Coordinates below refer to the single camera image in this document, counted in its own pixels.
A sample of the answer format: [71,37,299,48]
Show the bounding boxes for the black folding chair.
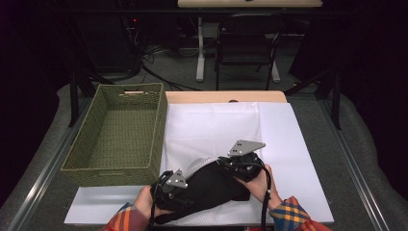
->
[215,13,287,91]

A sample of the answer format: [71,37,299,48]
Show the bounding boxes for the hand-held gripper black cable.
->
[148,170,174,231]
[260,164,274,231]

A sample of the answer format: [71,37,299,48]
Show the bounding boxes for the desk with white legs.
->
[177,0,323,84]

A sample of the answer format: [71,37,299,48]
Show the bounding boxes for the white mesh laundry bag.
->
[159,101,274,227]

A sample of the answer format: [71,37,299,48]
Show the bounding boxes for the white board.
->
[64,101,335,225]

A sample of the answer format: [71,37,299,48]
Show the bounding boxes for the black metal stand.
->
[283,67,343,131]
[67,69,114,128]

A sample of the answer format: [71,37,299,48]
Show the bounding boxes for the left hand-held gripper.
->
[150,168,195,212]

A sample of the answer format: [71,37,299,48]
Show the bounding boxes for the black floor cables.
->
[139,42,204,92]

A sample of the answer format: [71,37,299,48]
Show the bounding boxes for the right hand-held gripper black cable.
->
[260,164,274,231]

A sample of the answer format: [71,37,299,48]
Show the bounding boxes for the left hand-held gripper black cable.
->
[148,170,174,231]

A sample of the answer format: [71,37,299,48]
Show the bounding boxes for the metal rail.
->
[6,98,94,231]
[319,98,391,231]

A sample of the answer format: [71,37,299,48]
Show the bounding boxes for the green woven basket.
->
[60,82,168,188]

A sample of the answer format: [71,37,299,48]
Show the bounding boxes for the person's left hand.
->
[132,185,174,219]

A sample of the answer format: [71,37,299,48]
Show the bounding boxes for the black cloth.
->
[153,159,252,225]

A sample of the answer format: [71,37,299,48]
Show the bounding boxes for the person's right hand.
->
[235,164,284,212]

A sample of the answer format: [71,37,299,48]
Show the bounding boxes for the dark device with red light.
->
[127,14,140,31]

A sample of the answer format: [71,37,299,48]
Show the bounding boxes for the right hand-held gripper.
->
[217,139,267,183]

